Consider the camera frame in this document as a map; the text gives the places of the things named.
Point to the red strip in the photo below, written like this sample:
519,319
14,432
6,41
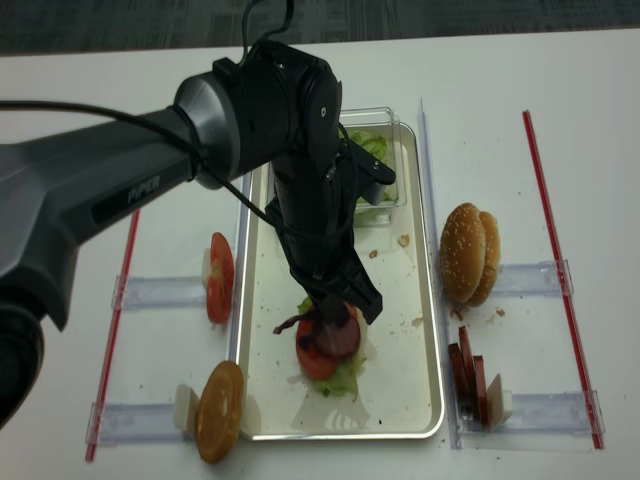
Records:
592,410
115,325

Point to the clear rail upper left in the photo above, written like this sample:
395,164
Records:
142,293

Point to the purple cabbage strips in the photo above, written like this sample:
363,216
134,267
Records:
304,323

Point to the bun half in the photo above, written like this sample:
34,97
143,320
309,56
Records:
219,412
492,259

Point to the sesame bun top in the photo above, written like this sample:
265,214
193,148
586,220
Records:
462,253

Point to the right red strip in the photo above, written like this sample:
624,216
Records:
592,410

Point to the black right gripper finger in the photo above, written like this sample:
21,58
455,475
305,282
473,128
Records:
359,290

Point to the left red strip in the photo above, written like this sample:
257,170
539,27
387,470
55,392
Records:
115,325

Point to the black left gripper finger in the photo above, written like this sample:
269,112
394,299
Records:
328,316

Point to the white block right holder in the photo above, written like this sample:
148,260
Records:
500,403

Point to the bun half lower left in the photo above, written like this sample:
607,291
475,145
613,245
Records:
219,412

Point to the green lettuce leaves in box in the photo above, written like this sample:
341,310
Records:
374,143

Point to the tomato slice on tray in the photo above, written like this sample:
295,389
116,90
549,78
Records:
314,364

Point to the left clear vertical rail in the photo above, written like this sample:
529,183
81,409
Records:
240,269

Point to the white block behind tomato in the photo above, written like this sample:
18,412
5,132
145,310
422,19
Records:
206,267

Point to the clear vertical rail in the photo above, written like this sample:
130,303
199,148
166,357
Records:
240,269
432,226

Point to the upright tomato slice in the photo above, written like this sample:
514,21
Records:
219,291

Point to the bun bottom half right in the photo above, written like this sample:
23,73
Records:
492,259

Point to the clear rail lower right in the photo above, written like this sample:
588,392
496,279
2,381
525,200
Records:
569,422

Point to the lettuce leaf under tomato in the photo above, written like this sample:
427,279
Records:
344,380

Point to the white bread slice on tray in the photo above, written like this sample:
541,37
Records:
363,329

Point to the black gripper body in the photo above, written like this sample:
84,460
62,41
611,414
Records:
313,212

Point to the meat slice left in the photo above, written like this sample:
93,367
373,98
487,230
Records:
463,392

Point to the meat slice middle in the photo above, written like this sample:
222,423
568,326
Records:
469,369

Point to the clear plastic salad box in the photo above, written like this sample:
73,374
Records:
384,121

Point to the clear rail upper right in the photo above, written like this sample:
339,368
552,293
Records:
546,278

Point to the right clear vertical rail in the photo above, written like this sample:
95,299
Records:
432,226

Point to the clear rail lower left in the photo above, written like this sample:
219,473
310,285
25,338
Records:
120,423

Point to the meat slice right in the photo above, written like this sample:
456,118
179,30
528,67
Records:
481,392

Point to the round sausage meat slice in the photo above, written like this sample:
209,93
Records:
339,341

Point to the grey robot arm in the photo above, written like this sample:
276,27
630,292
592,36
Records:
277,106

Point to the white block lower left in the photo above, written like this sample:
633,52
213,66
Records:
185,410

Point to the metal serving tray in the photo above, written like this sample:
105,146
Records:
400,393

